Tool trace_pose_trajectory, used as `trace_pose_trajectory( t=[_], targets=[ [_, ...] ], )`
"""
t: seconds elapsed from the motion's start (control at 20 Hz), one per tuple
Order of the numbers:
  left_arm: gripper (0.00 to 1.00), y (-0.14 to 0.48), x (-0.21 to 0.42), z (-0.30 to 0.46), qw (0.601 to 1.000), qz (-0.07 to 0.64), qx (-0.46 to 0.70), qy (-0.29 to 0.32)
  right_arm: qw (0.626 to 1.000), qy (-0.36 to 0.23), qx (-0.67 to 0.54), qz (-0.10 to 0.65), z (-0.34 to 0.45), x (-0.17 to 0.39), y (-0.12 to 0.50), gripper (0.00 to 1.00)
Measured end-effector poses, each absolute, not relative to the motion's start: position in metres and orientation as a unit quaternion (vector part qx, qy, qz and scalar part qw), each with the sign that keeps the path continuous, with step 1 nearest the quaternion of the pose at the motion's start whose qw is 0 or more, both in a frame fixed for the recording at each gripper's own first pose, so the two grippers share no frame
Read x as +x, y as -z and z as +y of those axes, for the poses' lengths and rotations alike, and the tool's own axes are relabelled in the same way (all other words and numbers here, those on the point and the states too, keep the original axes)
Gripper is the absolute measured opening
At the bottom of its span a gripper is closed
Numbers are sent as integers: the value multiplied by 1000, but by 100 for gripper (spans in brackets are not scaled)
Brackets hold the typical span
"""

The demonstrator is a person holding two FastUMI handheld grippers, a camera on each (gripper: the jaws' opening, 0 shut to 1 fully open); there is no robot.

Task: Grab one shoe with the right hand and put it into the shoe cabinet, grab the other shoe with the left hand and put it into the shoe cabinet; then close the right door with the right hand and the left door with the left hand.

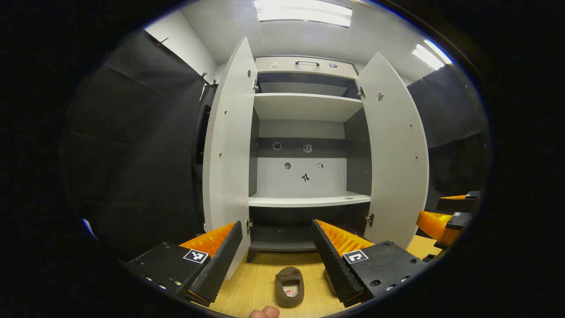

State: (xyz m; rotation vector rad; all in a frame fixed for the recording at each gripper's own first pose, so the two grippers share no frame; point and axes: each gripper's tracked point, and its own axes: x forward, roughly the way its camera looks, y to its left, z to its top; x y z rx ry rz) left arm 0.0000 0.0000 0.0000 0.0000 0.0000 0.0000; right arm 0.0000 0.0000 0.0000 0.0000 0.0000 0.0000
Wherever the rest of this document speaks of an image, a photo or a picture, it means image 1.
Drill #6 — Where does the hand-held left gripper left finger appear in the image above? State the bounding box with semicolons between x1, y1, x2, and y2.
120;220;244;307

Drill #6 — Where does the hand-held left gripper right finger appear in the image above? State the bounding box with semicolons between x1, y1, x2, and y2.
311;219;429;308

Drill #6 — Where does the white shoe cabinet door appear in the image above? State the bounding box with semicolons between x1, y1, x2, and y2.
355;52;429;250
202;37;258;281

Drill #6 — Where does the white shoe cabinet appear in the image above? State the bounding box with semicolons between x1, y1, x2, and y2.
246;55;373;263

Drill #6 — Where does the white cabinet drawer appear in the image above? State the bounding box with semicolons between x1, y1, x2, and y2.
255;56;358;79

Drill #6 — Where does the black backdrop cloth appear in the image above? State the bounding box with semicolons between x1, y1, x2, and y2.
62;29;219;261
406;64;490;212

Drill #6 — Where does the ceiling light panel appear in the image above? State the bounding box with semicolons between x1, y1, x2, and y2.
411;39;453;70
254;0;353;28

